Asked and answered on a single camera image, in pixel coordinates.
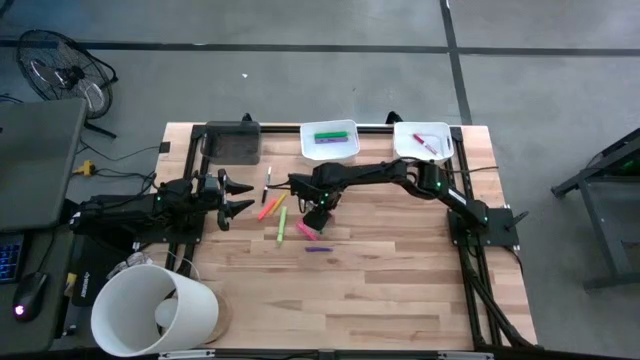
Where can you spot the black aluminium table frame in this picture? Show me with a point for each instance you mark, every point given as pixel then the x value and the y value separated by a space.
pixel 280 129

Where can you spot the purple highlighter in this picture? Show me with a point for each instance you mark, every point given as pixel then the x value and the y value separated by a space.
pixel 332 140

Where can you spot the thin black marker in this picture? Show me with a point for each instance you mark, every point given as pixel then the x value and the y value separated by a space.
pixel 266 187

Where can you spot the small black square tag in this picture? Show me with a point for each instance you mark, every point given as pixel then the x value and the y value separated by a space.
pixel 164 147

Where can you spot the black computer mouse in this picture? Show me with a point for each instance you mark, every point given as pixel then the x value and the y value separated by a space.
pixel 30 295

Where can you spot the small purple marker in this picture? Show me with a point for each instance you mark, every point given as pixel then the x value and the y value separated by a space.
pixel 318 249

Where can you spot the white plastic bin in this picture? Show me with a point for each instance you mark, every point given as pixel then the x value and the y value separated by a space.
pixel 415 150
pixel 330 152

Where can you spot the grey translucent plastic bin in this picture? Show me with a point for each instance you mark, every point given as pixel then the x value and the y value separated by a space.
pixel 232 145

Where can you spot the white lamp shade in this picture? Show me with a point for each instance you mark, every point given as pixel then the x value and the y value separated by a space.
pixel 125 310

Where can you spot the yellow plug connector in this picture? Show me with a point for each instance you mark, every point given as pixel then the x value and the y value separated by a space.
pixel 87 168

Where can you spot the white light bulb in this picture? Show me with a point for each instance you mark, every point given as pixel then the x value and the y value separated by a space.
pixel 167 312

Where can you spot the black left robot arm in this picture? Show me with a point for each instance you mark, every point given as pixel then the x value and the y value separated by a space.
pixel 125 212

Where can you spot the dark grey desk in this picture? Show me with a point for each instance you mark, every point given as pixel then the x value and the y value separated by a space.
pixel 57 260

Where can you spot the black clamp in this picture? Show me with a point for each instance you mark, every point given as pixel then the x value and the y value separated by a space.
pixel 246 118
pixel 393 118

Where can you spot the black floor fan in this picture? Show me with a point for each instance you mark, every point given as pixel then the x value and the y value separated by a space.
pixel 70 77

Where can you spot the grey metal cart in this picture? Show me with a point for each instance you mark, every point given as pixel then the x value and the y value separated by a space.
pixel 607 235

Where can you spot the black pad with logo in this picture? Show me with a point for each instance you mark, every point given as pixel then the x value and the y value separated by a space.
pixel 92 280

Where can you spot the thin yellow-orange marker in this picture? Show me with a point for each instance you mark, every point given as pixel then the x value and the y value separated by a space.
pixel 278 203

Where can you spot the clear plastic wrap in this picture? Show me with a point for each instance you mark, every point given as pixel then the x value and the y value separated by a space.
pixel 132 260

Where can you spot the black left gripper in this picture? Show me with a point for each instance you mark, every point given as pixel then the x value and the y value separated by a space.
pixel 220 197

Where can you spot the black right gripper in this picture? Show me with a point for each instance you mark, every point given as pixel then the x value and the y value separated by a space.
pixel 322 187

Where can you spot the thin red marker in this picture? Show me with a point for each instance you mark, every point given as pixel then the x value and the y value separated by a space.
pixel 425 144

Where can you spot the pink highlighter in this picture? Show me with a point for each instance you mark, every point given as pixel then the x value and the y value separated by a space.
pixel 305 231

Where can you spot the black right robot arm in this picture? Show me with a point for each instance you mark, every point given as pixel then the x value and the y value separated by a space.
pixel 380 172

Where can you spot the black keyboard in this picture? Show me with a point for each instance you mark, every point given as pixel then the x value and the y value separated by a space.
pixel 10 260

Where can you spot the thick green marker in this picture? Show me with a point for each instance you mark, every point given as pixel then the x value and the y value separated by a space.
pixel 331 134

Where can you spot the light green highlighter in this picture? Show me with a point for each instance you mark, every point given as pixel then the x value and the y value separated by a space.
pixel 282 225

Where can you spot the grey computer monitor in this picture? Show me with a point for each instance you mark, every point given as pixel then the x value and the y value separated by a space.
pixel 40 160

